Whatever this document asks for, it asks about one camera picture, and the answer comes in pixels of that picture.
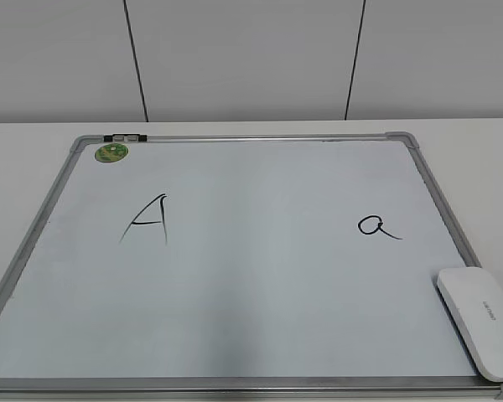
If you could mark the white board with aluminium frame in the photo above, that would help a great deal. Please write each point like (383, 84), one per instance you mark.
(230, 267)

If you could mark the white rectangular board eraser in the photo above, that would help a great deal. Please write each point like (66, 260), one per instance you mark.
(475, 302)

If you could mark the black grey hanger clip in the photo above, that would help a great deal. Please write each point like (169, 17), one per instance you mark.
(125, 137)

